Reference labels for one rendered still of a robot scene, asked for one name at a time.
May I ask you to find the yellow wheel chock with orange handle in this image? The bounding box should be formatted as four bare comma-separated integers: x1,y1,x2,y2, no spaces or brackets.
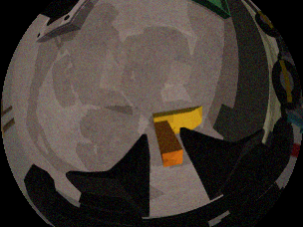
152,106,203,166

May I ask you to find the green tray floor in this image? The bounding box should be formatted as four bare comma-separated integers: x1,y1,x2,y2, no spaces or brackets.
208,0,223,7

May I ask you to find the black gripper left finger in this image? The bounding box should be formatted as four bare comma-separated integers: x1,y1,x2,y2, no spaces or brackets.
67,134,151,217

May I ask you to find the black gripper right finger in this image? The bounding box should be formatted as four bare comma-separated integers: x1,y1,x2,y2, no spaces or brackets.
179,127,264,201

